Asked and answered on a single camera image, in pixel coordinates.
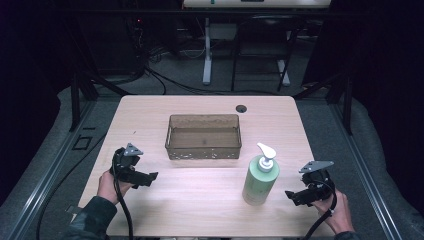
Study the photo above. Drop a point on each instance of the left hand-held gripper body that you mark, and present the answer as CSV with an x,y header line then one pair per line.
x,y
125,165

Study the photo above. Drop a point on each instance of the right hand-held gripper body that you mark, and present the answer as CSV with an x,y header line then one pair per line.
x,y
318,183

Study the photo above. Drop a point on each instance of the person's left hand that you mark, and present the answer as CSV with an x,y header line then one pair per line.
x,y
108,190

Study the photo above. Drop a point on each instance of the person's right hand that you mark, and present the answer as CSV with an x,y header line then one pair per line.
x,y
338,213

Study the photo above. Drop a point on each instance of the green pump bottle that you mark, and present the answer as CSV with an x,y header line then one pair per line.
x,y
260,180

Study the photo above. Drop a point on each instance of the brown translucent plastic bin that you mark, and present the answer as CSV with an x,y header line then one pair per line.
x,y
203,138

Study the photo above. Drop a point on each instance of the black metal stand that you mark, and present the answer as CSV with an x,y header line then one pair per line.
x,y
348,106
75,100

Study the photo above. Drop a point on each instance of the dark equipment with red light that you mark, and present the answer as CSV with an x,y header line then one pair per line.
x,y
136,40

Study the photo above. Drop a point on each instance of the white desk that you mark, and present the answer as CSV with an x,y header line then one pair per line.
x,y
207,50

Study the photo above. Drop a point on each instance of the aluminium floor rail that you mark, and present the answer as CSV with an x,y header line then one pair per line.
x,y
50,166
366,173

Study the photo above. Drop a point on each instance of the black chair frame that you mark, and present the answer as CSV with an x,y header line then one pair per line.
x,y
260,20

